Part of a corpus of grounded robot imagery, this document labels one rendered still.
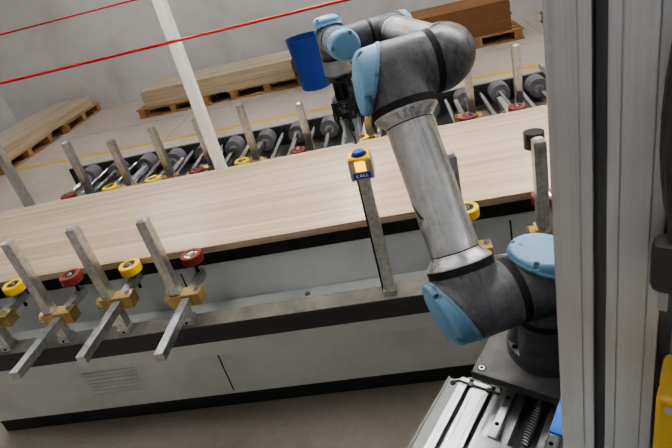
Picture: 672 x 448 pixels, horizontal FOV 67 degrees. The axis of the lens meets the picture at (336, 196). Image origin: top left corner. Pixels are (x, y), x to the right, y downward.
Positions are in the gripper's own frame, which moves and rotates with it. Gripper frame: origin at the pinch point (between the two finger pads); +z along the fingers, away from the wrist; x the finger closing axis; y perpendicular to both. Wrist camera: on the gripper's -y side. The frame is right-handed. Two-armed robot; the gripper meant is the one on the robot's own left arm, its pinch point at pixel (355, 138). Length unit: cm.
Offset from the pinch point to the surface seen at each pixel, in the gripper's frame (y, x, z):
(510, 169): -35, 50, 37
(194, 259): -9, -68, 37
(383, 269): 2.0, -0.5, 46.1
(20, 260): 2, -122, 19
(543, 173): 2, 51, 21
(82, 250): 2, -98, 20
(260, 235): -18, -44, 37
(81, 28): -723, -489, -12
